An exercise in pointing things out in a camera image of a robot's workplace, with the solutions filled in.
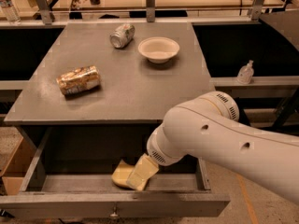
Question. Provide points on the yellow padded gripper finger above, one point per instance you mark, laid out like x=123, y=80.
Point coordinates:
x=144, y=169

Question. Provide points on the yellow sponge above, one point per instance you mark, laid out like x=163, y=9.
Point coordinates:
x=121, y=174

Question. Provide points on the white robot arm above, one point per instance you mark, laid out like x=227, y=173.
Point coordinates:
x=207, y=127

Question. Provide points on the drawer knob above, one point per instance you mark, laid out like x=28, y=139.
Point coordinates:
x=114, y=213

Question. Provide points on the open grey top drawer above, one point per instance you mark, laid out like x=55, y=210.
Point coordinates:
x=70, y=176

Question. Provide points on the grey cabinet with drawer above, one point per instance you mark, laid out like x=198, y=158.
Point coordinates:
x=133, y=90

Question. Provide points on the crushed gold soda can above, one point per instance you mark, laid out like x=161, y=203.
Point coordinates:
x=78, y=80

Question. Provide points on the white bowl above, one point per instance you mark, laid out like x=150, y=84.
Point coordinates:
x=158, y=49

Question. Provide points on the cardboard box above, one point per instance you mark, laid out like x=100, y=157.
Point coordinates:
x=17, y=165

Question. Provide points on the silver green soda can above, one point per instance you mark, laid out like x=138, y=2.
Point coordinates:
x=122, y=35

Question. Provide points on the hand sanitizer bottle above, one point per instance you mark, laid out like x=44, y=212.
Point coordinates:
x=246, y=72

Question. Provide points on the plastic water bottle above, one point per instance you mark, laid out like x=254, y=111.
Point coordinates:
x=10, y=11

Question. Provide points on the metal railing frame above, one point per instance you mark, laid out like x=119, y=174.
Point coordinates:
x=150, y=3

